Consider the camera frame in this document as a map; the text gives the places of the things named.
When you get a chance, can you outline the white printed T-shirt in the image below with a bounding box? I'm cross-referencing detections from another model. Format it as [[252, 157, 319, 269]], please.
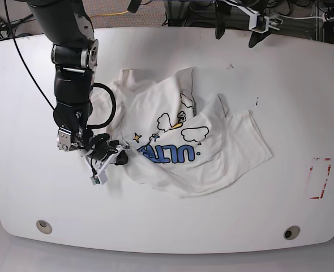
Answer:
[[91, 66, 275, 199]]

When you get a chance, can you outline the left table cable grommet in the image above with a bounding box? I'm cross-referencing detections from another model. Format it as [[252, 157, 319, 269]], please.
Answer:
[[36, 220, 52, 235]]

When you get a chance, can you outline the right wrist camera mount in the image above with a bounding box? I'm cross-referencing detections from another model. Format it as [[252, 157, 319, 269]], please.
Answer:
[[85, 144, 130, 185]]

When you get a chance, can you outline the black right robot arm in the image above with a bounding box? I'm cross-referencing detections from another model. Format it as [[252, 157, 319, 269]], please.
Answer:
[[27, 0, 128, 165]]

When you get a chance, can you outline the right table cable grommet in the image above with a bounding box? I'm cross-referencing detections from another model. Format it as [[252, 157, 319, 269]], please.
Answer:
[[283, 226, 301, 240]]

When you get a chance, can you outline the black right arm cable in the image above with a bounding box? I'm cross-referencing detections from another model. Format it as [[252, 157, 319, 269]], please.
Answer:
[[4, 0, 117, 134]]

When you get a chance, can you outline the table cable grommet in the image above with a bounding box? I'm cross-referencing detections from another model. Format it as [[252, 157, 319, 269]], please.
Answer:
[[36, 220, 52, 235], [283, 226, 301, 240]]

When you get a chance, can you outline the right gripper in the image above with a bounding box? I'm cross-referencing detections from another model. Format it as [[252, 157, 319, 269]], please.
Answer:
[[57, 125, 128, 165]]

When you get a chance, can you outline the red tape rectangle marker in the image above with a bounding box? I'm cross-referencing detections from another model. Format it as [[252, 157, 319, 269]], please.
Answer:
[[306, 158, 332, 199]]

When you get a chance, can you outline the yellow floor cable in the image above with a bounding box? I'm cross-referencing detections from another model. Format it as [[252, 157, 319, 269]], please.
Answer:
[[88, 10, 130, 21]]

